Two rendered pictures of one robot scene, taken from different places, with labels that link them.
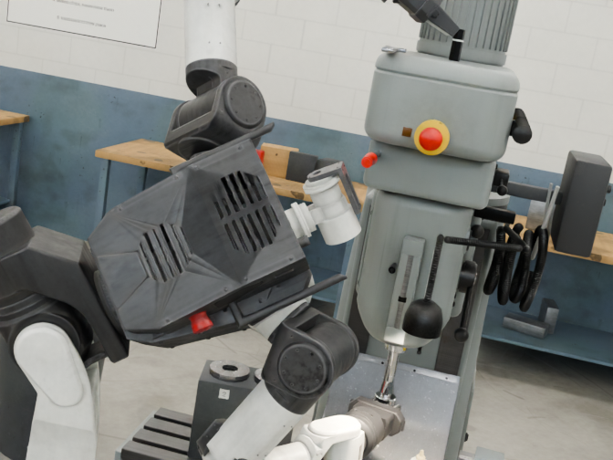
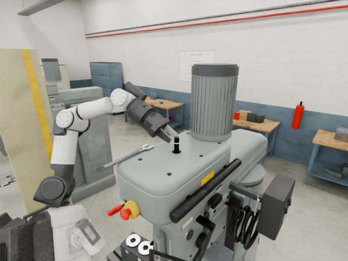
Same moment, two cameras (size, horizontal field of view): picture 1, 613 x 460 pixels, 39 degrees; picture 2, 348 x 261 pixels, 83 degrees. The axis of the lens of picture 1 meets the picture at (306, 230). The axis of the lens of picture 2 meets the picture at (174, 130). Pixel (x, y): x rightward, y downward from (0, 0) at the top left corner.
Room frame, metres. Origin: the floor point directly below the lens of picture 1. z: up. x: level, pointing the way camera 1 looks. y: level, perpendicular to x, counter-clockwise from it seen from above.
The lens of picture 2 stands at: (1.12, -0.58, 2.24)
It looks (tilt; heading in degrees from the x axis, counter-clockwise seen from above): 21 degrees down; 31
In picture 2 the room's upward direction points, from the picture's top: straight up
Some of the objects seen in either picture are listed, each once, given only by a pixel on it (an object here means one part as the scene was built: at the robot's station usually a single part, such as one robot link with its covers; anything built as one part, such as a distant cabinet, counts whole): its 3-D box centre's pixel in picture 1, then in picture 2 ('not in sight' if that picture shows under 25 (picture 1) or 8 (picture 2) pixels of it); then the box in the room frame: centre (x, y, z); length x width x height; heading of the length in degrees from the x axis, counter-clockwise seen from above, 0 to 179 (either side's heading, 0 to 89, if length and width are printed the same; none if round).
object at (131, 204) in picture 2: (431, 137); (131, 209); (1.49, -0.19, 1.76); 0.06 x 0.02 x 0.06; 80
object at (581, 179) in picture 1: (581, 202); (277, 205); (1.95, -0.61, 1.62); 0.20 x 0.09 x 0.21; 170
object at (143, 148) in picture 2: (391, 49); (127, 156); (1.58, -0.10, 1.89); 0.24 x 0.04 x 0.01; 173
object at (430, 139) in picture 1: (431, 139); (126, 213); (1.47, -0.18, 1.76); 0.04 x 0.03 x 0.04; 80
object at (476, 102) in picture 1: (446, 100); (178, 167); (1.73, -0.23, 1.81); 0.47 x 0.26 x 0.16; 170
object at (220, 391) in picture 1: (245, 412); (140, 255); (1.77, 0.07, 1.05); 0.22 x 0.12 x 0.20; 90
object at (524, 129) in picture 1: (517, 123); (211, 183); (1.73, -0.38, 1.79); 0.45 x 0.04 x 0.04; 170
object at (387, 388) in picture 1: (390, 371); not in sight; (1.72, -0.23, 1.23); 0.03 x 0.03 x 0.11
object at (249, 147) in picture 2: not in sight; (229, 157); (2.21, -0.32, 1.66); 0.80 x 0.23 x 0.20; 170
